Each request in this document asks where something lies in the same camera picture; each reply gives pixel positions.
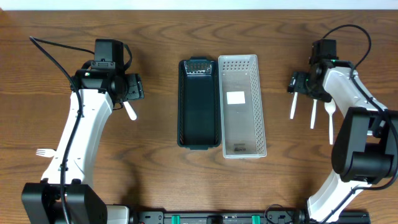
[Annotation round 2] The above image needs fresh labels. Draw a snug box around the white plastic spoon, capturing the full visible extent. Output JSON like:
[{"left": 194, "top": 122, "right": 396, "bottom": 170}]
[
  {"left": 123, "top": 101, "right": 137, "bottom": 121},
  {"left": 325, "top": 99, "right": 336, "bottom": 145},
  {"left": 310, "top": 99, "right": 317, "bottom": 129},
  {"left": 290, "top": 92, "right": 298, "bottom": 119}
]

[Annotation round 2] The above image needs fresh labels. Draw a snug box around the clear white plastic basket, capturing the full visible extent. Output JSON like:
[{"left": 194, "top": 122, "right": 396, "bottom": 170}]
[{"left": 218, "top": 54, "right": 267, "bottom": 159}]

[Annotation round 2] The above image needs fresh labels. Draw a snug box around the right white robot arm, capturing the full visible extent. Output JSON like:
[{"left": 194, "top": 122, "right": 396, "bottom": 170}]
[{"left": 287, "top": 60, "right": 397, "bottom": 223}]

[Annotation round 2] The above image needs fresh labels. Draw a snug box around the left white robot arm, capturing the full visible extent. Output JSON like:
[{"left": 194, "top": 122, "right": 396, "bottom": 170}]
[{"left": 21, "top": 69, "right": 144, "bottom": 223}]

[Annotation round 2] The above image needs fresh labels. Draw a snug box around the dark green plastic basket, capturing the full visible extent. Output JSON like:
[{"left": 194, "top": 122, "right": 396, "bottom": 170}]
[{"left": 177, "top": 57, "right": 221, "bottom": 150}]

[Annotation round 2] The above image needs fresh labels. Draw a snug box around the white plastic fork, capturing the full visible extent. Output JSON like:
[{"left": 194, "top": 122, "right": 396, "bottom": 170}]
[{"left": 35, "top": 148, "right": 56, "bottom": 158}]

